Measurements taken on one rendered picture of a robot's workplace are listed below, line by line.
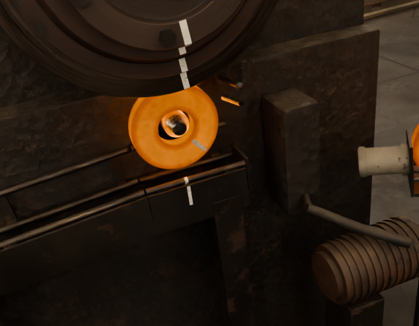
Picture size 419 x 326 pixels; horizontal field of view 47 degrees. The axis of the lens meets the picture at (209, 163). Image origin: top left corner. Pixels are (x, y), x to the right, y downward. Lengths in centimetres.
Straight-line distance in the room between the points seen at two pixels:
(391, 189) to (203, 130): 138
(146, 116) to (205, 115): 11
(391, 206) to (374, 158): 108
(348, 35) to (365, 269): 47
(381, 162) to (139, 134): 45
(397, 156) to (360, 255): 20
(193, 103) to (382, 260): 47
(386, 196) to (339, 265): 115
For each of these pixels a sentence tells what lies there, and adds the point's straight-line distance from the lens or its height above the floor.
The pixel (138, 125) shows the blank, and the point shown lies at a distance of 81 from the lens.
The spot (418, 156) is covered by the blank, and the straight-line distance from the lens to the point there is 97.
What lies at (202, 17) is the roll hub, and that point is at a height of 101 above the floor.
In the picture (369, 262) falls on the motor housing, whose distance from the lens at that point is 98.
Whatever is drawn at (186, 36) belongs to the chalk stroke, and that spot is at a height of 99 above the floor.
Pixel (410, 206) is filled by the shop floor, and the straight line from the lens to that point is 204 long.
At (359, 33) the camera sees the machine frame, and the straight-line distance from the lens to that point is 106.
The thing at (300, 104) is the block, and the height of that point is 80.
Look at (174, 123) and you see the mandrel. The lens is 80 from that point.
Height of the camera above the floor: 116
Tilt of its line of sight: 29 degrees down
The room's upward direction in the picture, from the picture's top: 8 degrees counter-clockwise
